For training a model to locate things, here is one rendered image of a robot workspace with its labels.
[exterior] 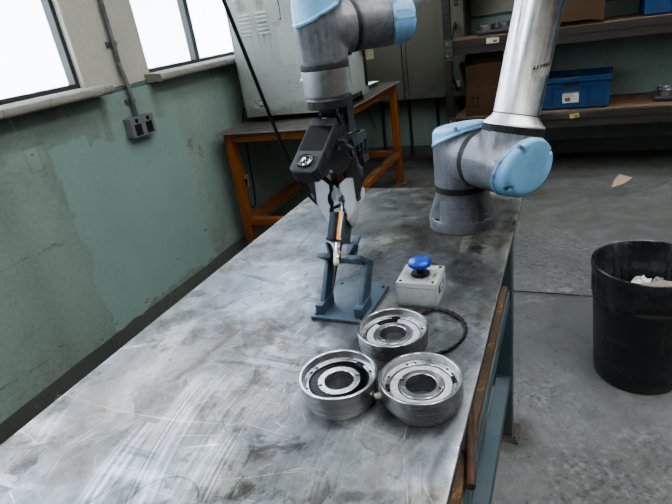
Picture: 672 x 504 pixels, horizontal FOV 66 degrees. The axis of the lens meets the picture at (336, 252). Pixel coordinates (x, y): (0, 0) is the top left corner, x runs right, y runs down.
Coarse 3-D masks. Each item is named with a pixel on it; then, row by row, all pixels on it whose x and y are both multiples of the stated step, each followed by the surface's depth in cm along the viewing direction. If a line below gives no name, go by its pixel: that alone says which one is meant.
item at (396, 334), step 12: (384, 312) 82; (396, 312) 82; (408, 312) 81; (360, 324) 79; (372, 324) 80; (384, 324) 80; (396, 324) 79; (420, 324) 78; (360, 336) 76; (384, 336) 80; (396, 336) 80; (408, 336) 76; (420, 336) 74; (360, 348) 77; (372, 348) 74; (384, 348) 73; (396, 348) 72; (408, 348) 73; (420, 348) 74; (384, 360) 74
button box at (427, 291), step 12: (408, 276) 90; (420, 276) 88; (432, 276) 88; (444, 276) 91; (396, 288) 89; (408, 288) 88; (420, 288) 87; (432, 288) 86; (444, 288) 92; (408, 300) 89; (420, 300) 88; (432, 300) 87
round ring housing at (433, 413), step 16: (416, 352) 70; (384, 368) 68; (400, 368) 70; (448, 368) 68; (384, 384) 67; (400, 384) 67; (416, 384) 69; (432, 384) 68; (384, 400) 65; (400, 400) 62; (416, 400) 64; (448, 400) 62; (400, 416) 63; (416, 416) 62; (432, 416) 62; (448, 416) 64
